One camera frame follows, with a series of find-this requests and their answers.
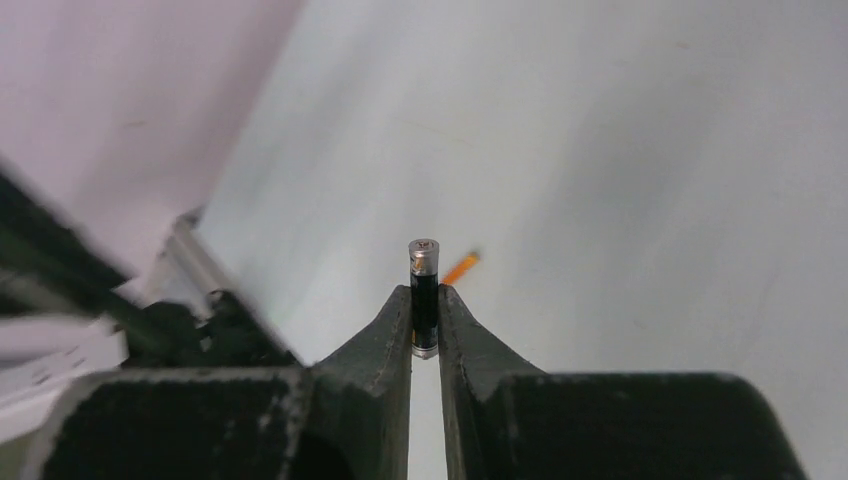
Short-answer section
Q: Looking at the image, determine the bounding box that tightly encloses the black battery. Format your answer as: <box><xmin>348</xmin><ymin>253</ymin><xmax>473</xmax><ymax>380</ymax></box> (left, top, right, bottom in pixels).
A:
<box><xmin>408</xmin><ymin>238</ymin><xmax>439</xmax><ymax>359</ymax></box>

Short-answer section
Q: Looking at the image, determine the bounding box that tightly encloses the orange battery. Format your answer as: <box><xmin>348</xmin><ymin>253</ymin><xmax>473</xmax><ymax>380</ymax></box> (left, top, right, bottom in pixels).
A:
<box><xmin>441</xmin><ymin>250</ymin><xmax>480</xmax><ymax>285</ymax></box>

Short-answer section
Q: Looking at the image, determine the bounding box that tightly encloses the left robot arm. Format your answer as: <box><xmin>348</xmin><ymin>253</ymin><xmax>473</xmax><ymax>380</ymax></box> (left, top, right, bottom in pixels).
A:
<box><xmin>1</xmin><ymin>161</ymin><xmax>296</xmax><ymax>442</ymax></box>

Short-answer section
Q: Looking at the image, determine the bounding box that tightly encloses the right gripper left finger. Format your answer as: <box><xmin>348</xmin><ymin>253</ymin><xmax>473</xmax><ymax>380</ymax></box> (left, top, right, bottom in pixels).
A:
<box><xmin>23</xmin><ymin>286</ymin><xmax>411</xmax><ymax>479</ymax></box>

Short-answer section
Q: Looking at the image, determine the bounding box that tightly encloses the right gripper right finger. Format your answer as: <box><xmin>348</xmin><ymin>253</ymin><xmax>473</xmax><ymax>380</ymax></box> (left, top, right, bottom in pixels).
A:
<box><xmin>438</xmin><ymin>286</ymin><xmax>805</xmax><ymax>479</ymax></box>

